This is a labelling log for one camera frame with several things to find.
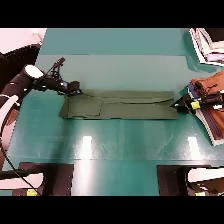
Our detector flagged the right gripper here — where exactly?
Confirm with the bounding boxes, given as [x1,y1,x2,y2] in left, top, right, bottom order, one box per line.
[170,94,202,115]

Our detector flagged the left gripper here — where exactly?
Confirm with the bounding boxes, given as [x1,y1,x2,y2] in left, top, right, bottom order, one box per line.
[59,80,83,98]

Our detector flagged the green shirt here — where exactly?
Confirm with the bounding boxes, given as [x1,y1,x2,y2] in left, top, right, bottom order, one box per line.
[58,88,181,121]

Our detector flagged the orange garment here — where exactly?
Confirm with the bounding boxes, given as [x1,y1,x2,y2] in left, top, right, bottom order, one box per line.
[190,70,224,100]

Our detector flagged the white garment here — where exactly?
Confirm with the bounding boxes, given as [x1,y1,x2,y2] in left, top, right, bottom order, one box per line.
[195,109,224,147]

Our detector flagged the heap of clothes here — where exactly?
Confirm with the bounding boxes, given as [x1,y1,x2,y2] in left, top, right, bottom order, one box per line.
[189,28,224,67]

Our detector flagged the black cable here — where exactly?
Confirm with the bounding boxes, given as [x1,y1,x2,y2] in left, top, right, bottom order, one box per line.
[0,114,44,197]

